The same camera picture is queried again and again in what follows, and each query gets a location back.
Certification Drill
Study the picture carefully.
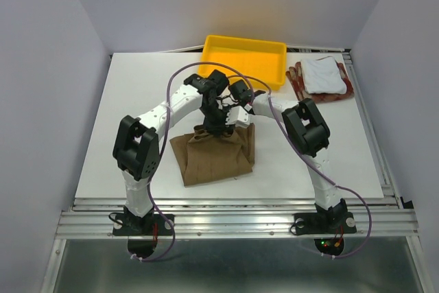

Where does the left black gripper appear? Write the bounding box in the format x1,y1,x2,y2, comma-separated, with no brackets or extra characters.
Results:
200,100,235,137

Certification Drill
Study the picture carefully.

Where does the brown skirt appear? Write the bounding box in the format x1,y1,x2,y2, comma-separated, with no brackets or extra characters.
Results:
170,124,255,187

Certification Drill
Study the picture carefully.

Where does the red plaid skirt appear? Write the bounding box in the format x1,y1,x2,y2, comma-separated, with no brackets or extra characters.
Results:
285,62,355,104

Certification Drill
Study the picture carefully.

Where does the white skirt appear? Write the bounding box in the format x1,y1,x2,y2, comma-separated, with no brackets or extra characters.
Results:
300,56,347,94

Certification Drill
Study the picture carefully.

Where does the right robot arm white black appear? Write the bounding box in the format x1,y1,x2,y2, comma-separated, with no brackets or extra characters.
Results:
226,80,356,235

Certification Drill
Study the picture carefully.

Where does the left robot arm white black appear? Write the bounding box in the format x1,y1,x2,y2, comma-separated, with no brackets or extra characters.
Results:
109,70,233,236

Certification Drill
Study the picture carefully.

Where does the yellow plastic tray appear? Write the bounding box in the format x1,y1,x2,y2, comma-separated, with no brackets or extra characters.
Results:
201,35,287,91

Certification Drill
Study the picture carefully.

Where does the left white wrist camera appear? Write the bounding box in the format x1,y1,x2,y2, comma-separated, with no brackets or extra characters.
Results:
225,104,252,128

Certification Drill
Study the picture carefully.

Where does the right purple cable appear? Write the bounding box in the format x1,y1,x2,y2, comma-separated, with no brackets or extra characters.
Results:
226,75,373,260

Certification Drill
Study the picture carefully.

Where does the purple cable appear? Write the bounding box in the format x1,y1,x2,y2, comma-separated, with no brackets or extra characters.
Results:
226,75,373,260
130,61,272,262

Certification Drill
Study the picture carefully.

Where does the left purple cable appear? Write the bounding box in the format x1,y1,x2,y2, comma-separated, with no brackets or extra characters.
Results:
130,61,272,262

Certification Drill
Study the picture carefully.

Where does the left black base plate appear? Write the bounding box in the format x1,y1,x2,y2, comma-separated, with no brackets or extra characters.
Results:
108,212,173,238

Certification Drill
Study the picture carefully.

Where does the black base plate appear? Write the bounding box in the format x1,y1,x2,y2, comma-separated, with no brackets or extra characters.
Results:
108,212,173,238
289,212,357,235

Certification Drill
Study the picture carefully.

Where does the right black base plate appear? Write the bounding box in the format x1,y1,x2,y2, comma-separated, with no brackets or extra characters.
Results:
289,212,357,235

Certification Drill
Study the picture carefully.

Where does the aluminium frame rail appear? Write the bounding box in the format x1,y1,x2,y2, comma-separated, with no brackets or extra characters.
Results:
56,197,418,239

